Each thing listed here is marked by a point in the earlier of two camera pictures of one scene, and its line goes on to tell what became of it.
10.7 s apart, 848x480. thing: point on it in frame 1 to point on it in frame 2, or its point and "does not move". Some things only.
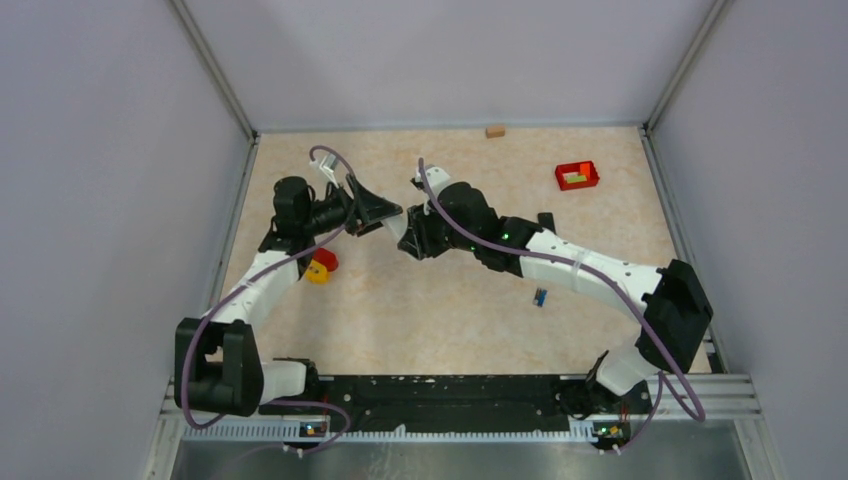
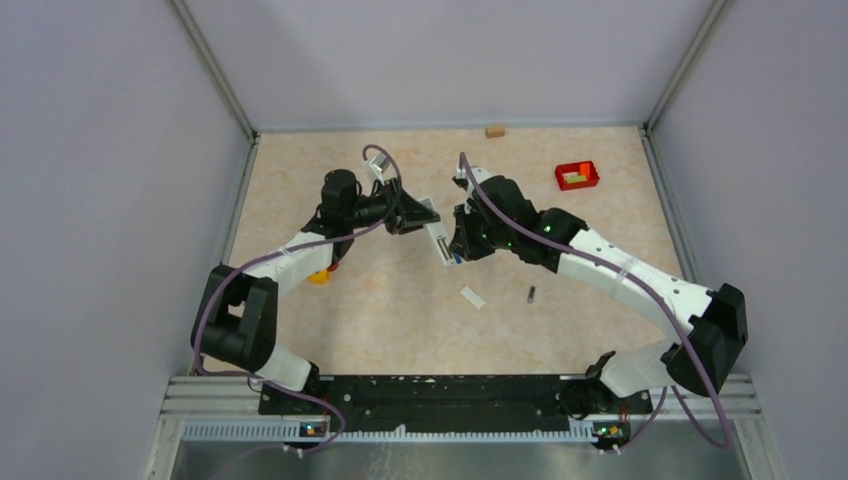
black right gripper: x=418 y=240 to x=462 y=243
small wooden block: x=496 y=131 does not move
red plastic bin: x=576 y=175 does not move
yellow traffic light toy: x=316 y=273 does not move
